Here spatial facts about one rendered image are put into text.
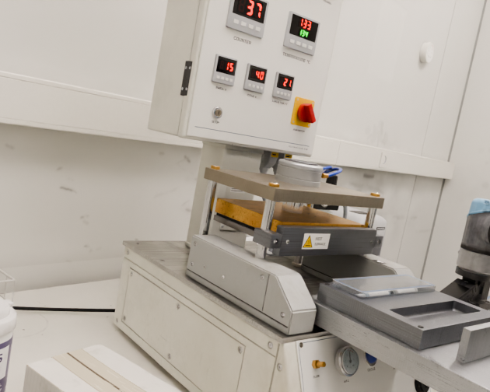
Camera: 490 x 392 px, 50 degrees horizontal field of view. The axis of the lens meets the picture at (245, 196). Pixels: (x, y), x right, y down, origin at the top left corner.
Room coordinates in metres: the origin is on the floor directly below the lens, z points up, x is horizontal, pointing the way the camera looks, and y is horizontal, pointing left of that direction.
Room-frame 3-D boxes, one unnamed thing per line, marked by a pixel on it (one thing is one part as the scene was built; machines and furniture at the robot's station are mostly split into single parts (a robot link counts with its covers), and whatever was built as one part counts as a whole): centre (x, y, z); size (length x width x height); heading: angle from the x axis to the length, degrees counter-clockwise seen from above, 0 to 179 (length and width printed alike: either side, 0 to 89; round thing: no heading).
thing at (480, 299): (1.11, -0.52, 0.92); 0.09 x 0.08 x 0.12; 128
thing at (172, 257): (0.94, -0.06, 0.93); 0.46 x 0.35 x 0.01; 41
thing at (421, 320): (0.72, -0.25, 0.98); 0.20 x 0.17 x 0.03; 131
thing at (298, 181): (0.95, -0.08, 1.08); 0.31 x 0.24 x 0.13; 131
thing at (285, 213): (0.92, -0.09, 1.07); 0.22 x 0.17 x 0.10; 131
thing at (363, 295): (0.75, -0.23, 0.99); 0.18 x 0.06 x 0.02; 131
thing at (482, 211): (1.11, -0.51, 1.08); 0.09 x 0.08 x 0.11; 22
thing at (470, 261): (1.11, -0.51, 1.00); 0.08 x 0.08 x 0.05
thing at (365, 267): (0.95, -0.24, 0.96); 0.26 x 0.05 x 0.07; 41
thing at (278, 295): (0.77, -0.03, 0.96); 0.25 x 0.05 x 0.07; 41
